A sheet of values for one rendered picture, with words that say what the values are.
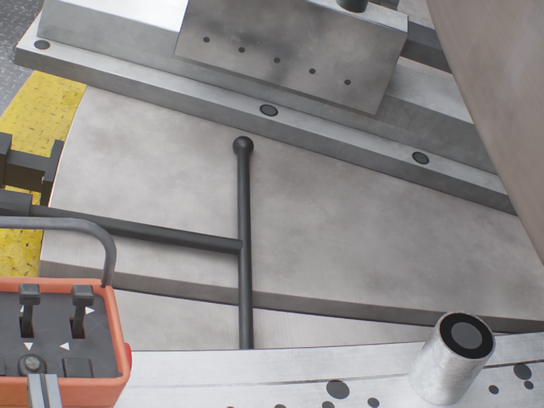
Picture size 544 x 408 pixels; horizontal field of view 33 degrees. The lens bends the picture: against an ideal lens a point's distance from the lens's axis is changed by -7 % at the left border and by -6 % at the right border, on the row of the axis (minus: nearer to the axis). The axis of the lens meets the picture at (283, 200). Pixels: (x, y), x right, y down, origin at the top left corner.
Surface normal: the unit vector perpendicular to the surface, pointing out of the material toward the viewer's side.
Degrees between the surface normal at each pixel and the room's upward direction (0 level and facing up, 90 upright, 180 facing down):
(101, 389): 97
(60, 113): 0
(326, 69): 90
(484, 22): 90
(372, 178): 0
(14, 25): 0
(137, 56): 90
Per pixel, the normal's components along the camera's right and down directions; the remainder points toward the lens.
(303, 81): -0.12, 0.62
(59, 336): 0.27, -0.73
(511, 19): -0.95, -0.11
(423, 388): -0.63, 0.36
